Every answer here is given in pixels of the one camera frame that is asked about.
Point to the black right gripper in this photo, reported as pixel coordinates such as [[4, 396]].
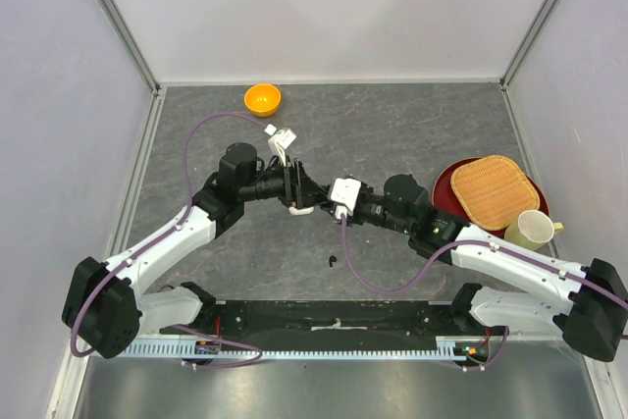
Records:
[[352, 219]]

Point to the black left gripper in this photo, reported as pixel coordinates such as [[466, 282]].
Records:
[[299, 189]]

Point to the white earbud charging case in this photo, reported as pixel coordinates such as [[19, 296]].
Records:
[[300, 211]]

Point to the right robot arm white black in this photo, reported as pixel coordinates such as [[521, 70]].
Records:
[[585, 304]]

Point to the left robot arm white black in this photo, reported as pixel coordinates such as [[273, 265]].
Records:
[[109, 304]]

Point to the red lacquer round tray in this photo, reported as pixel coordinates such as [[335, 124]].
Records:
[[443, 197]]

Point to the orange plastic bowl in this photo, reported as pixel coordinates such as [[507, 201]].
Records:
[[262, 100]]

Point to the woven bamboo tray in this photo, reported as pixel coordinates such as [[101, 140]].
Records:
[[494, 191]]

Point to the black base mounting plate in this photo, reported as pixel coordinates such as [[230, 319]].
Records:
[[334, 323]]

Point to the pale yellow cup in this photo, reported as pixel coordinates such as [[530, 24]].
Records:
[[532, 230]]

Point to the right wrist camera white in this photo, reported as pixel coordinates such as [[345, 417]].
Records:
[[343, 194]]

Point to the slotted cable duct rail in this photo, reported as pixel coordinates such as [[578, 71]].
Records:
[[190, 348]]

